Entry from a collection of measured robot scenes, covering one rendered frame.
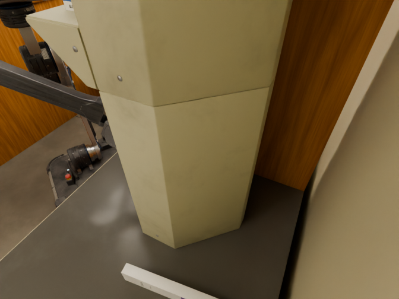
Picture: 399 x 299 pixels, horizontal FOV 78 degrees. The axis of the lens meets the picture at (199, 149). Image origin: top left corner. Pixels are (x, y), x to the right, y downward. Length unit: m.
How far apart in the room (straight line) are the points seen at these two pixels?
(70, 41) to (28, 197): 2.05
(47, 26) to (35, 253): 0.61
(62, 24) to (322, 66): 0.53
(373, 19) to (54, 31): 0.57
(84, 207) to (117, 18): 0.66
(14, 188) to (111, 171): 1.66
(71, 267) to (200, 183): 0.44
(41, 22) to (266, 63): 0.34
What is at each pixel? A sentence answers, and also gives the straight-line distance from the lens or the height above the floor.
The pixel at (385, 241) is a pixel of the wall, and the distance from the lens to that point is 0.34.
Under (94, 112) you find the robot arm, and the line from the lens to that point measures 0.73.
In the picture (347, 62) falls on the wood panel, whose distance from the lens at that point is 0.67.
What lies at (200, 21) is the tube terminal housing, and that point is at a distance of 0.35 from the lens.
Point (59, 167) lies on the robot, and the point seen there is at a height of 0.24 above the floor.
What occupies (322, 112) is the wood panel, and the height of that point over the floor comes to 1.25.
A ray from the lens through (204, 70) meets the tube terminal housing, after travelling 0.38.
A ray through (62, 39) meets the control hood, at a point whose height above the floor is 1.49.
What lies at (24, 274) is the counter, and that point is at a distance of 0.86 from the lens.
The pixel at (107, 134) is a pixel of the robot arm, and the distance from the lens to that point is 0.65.
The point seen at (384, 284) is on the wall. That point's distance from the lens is 0.32.
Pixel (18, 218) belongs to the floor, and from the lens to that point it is 2.32.
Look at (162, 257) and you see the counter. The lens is 0.75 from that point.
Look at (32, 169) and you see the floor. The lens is 2.63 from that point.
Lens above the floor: 1.62
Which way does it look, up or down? 43 degrees down
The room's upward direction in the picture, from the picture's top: straight up
